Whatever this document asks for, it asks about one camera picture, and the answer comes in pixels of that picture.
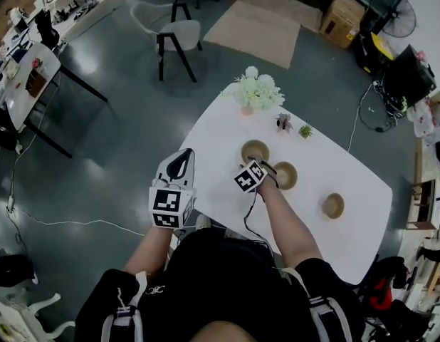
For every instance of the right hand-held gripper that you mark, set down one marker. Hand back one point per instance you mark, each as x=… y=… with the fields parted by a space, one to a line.
x=250 y=178

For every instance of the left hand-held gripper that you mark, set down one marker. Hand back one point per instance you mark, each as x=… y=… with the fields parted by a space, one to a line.
x=166 y=201

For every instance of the tan bowl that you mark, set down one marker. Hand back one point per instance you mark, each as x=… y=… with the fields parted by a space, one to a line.
x=287 y=175
x=255 y=148
x=333 y=206

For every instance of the person's right forearm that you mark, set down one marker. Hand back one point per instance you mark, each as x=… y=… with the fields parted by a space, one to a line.
x=287 y=223

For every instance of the person's left forearm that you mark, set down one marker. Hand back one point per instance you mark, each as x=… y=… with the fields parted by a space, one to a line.
x=152 y=248

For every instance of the small purple potted plant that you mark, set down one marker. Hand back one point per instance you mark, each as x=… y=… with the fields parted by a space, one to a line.
x=284 y=122

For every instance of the small green potted plant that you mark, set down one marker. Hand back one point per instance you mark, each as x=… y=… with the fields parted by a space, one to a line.
x=305 y=131

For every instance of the person's white shoe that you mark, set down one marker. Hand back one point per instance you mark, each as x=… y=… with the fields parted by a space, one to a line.
x=203 y=222
x=232 y=233

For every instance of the white flowers in pink vase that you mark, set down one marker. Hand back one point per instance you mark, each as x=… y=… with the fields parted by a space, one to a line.
x=257 y=91

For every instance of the person's black shirt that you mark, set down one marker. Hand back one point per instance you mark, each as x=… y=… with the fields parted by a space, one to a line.
x=223 y=280

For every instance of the light beige floor mat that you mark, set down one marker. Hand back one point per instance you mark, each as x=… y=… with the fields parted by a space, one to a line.
x=252 y=34

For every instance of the grey chair with black legs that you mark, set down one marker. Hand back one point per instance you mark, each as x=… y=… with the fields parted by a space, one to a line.
x=181 y=34

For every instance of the dark beige floor mat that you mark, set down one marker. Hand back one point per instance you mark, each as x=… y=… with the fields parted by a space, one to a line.
x=284 y=5

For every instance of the brown cardboard box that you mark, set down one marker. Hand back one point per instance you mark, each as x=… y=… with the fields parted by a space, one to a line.
x=342 y=20

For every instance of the small wooden box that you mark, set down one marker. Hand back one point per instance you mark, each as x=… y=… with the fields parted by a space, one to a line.
x=35 y=83

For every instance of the yellow and black toolbox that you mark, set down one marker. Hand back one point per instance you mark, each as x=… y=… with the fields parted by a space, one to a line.
x=380 y=45

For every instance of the white table with black legs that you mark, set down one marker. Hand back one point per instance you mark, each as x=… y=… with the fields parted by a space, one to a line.
x=19 y=105

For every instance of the person's face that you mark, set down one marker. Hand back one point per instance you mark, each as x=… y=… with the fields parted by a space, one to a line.
x=227 y=333

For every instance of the wooden side table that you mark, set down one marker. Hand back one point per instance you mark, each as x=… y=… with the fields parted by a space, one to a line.
x=421 y=212

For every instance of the group of white plastic jugs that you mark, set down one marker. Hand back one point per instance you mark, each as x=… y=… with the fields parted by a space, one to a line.
x=424 y=119

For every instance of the black box speaker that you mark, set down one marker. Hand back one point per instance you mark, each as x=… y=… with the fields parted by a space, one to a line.
x=408 y=77

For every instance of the black and red bag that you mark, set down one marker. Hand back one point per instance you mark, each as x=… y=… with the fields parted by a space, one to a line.
x=383 y=280

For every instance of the small pink flower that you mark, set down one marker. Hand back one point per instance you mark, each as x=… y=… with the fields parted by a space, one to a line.
x=36 y=63

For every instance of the black office chair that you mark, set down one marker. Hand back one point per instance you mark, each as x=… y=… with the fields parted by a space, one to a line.
x=47 y=30

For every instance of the white tissue box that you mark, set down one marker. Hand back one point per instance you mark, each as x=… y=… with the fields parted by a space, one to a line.
x=10 y=70

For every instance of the black standing fan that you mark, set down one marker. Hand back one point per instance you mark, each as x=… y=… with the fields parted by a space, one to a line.
x=392 y=13

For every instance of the white ornate chair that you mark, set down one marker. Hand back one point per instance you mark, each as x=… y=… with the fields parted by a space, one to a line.
x=13 y=319

